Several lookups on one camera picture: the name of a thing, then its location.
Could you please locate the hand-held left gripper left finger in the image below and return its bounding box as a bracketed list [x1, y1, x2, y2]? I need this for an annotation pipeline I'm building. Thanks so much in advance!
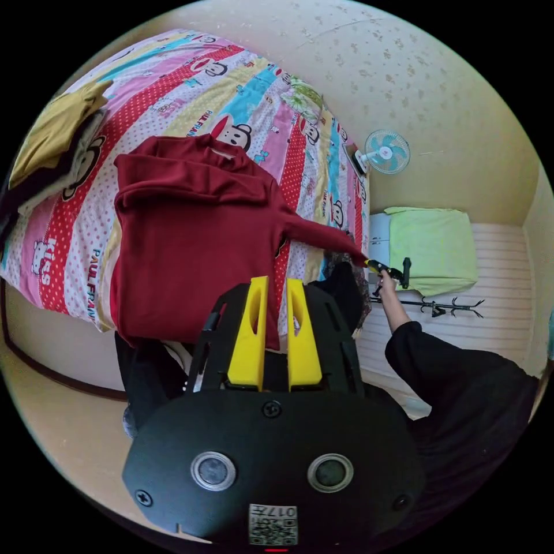
[226, 276, 269, 387]

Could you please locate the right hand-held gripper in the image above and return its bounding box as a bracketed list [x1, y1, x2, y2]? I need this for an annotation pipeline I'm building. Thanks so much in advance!
[365, 258, 403, 288]

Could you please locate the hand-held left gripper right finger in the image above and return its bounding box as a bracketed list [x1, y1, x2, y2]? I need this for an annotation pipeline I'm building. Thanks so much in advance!
[286, 278, 323, 381]

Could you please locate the red long sleeve shirt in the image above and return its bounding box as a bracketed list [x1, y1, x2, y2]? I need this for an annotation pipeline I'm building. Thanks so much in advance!
[109, 133, 369, 352]

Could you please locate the person's right forearm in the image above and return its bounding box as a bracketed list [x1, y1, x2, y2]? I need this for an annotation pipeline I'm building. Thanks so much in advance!
[383, 295, 413, 335]

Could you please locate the person's right hand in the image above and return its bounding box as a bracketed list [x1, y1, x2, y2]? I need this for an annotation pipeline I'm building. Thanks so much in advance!
[373, 274, 398, 301]

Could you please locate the cupboard with green cloth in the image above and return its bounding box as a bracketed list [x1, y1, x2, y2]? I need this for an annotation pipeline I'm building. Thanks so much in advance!
[369, 206, 480, 297]

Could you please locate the black coat rack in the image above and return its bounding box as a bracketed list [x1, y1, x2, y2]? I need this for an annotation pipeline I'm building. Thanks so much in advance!
[371, 295, 485, 319]

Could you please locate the white and blue fan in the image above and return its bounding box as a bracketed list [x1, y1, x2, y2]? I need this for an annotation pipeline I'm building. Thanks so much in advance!
[344, 129, 411, 177]

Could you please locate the person's body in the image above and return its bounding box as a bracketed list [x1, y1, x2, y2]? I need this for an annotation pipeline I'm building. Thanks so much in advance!
[114, 261, 544, 534]

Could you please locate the green floral pillow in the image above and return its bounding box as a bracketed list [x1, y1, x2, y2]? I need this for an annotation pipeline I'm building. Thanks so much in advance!
[281, 76, 326, 125]

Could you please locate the bed with cartoon printed sheet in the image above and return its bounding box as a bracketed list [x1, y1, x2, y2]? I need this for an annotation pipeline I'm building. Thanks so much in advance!
[0, 28, 373, 334]

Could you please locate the pile of clothes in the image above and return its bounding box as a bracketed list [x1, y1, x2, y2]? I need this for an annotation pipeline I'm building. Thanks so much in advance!
[8, 80, 114, 214]

